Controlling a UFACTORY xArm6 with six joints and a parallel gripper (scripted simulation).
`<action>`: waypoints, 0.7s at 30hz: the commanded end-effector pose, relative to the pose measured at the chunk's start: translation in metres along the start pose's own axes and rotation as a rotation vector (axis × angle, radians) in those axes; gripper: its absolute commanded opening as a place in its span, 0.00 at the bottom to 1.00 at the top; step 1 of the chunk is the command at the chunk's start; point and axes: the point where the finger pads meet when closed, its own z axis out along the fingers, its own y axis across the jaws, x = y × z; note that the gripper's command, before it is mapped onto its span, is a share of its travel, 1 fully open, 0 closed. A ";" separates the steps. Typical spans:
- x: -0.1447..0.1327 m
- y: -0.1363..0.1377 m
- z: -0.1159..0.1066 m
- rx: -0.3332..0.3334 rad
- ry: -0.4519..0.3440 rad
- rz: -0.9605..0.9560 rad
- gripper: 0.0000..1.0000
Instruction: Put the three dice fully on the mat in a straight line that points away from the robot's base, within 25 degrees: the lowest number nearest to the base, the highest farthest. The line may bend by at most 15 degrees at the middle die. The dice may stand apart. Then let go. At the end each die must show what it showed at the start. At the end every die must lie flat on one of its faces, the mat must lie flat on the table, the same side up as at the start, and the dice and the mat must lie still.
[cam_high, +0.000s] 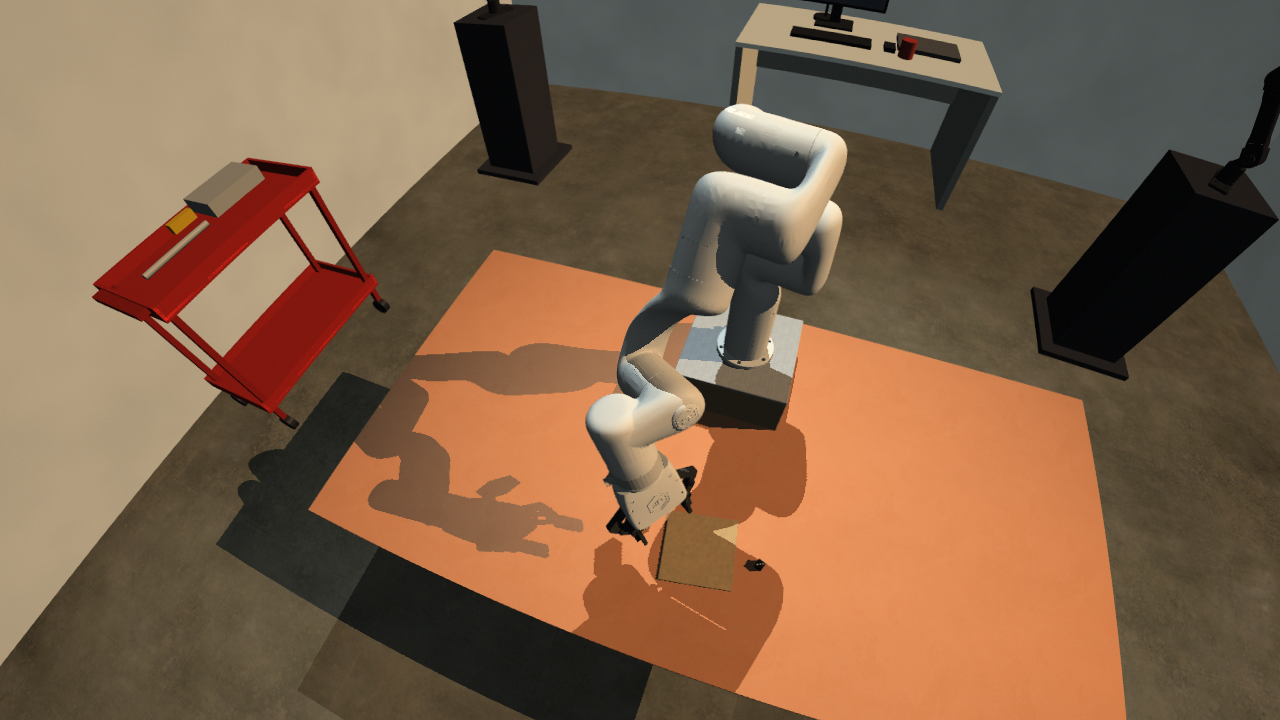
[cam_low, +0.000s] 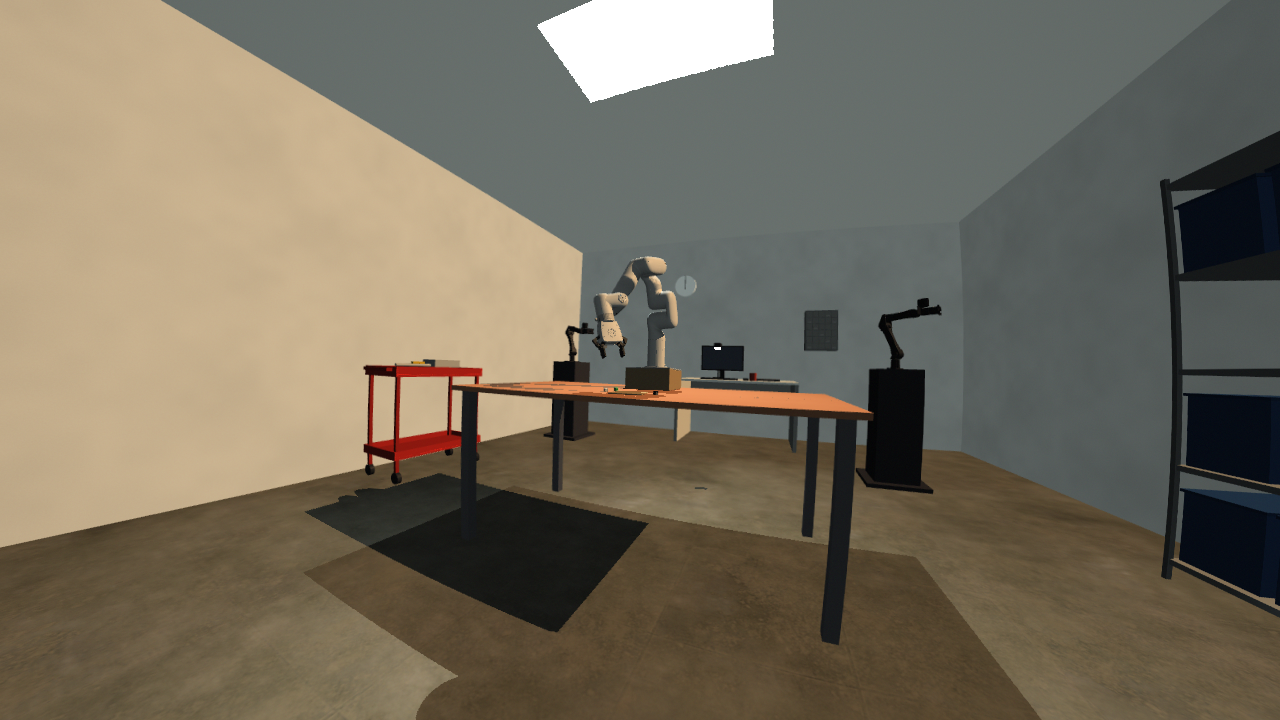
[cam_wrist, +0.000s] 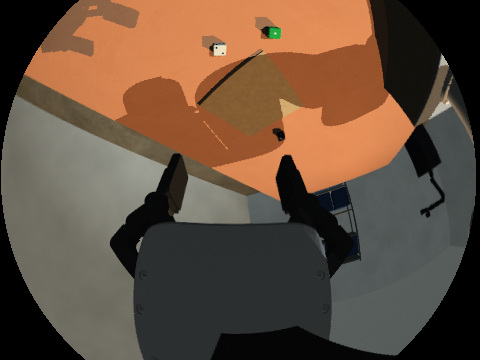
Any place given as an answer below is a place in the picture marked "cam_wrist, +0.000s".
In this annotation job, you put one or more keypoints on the green die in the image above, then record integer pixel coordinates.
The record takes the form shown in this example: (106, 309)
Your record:
(273, 32)

